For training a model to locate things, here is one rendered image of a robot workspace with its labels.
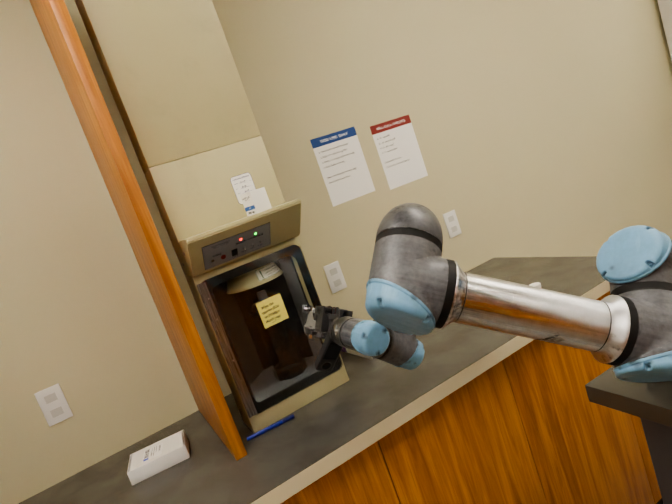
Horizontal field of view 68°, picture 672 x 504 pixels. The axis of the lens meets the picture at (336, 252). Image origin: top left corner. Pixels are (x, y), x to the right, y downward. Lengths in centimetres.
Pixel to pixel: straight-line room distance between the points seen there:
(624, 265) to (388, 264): 41
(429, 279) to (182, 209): 78
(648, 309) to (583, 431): 96
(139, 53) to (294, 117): 73
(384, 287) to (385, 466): 68
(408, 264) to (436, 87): 165
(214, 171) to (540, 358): 110
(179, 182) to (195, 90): 25
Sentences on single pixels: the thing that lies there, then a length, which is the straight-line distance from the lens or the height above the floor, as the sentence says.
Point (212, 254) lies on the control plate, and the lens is 132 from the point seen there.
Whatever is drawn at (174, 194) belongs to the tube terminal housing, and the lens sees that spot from 138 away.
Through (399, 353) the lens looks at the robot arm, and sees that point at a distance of 118.
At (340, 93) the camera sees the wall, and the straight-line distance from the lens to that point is 211.
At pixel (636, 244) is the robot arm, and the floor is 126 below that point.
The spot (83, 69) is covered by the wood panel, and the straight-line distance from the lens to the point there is 133.
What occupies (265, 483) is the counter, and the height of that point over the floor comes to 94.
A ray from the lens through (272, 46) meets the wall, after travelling 205.
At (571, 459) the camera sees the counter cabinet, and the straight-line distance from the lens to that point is 184.
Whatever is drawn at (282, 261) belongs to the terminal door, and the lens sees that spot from 143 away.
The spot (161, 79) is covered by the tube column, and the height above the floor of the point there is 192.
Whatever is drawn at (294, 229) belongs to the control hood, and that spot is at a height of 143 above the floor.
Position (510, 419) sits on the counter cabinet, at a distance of 161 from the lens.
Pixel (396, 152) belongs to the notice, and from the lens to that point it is 218.
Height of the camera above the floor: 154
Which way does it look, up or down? 8 degrees down
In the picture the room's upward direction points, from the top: 19 degrees counter-clockwise
